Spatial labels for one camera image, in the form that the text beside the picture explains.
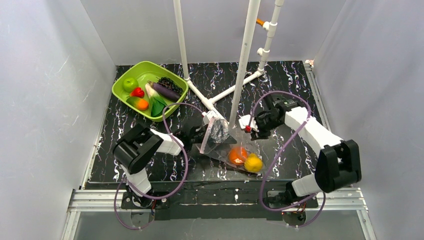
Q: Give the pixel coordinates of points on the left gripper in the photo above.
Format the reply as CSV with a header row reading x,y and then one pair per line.
x,y
197,133

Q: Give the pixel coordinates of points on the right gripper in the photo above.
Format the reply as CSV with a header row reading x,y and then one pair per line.
x,y
260,122

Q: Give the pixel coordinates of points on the clear zip top bag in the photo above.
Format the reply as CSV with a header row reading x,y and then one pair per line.
x,y
220,151

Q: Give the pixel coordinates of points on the fake orange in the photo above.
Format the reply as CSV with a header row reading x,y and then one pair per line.
x,y
237,155

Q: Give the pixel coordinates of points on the fake bok choy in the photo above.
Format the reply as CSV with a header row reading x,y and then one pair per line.
x,y
157,103

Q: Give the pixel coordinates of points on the fake purple eggplant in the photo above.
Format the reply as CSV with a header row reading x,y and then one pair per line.
x,y
165,92

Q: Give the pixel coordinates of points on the fake dark grapes bunch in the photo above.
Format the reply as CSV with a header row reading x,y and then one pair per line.
x,y
169,84

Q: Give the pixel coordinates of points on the fake mango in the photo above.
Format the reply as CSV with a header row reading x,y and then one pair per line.
x,y
138,103

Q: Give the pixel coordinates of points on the fake red tomato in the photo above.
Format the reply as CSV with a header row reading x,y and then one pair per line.
x,y
137,92

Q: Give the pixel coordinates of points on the fake green apple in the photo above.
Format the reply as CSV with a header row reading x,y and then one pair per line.
x,y
130,84

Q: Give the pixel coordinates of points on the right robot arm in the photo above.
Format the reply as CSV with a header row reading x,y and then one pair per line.
x,y
338,163

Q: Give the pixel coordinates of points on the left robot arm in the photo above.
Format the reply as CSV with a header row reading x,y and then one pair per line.
x,y
137,147

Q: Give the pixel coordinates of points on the fake yellow pear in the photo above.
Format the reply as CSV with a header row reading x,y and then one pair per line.
x,y
253,163

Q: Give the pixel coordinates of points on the green plastic tray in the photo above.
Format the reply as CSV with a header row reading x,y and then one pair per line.
x,y
148,71

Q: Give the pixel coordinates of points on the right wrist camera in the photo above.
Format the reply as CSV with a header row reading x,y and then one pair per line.
x,y
248,124

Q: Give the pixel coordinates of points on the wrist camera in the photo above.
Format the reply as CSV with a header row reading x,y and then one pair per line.
x,y
248,124
207,116

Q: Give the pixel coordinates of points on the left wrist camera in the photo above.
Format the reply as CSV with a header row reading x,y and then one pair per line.
x,y
207,116

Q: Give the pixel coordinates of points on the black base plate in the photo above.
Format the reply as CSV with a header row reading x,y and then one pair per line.
x,y
228,199

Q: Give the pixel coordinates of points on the white PVC pipe frame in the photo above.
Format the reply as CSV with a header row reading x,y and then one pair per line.
x,y
241,80

